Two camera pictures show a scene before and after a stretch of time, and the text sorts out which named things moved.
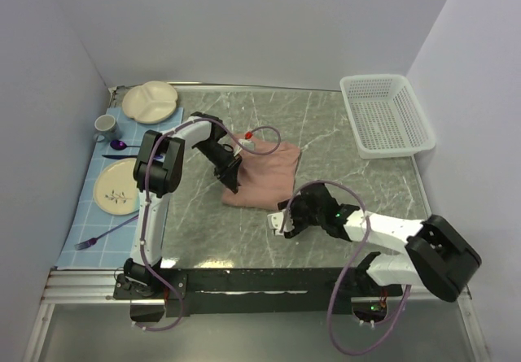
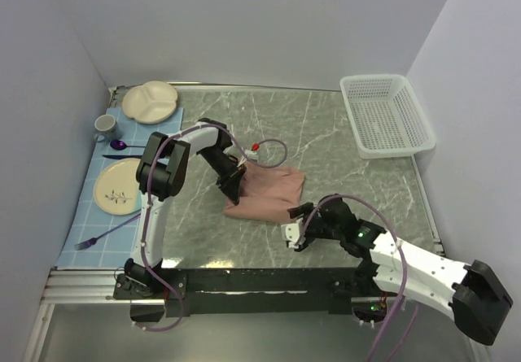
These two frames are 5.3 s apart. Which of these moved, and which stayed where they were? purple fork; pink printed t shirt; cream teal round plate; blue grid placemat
Moved: pink printed t shirt
Stayed: purple fork; cream teal round plate; blue grid placemat
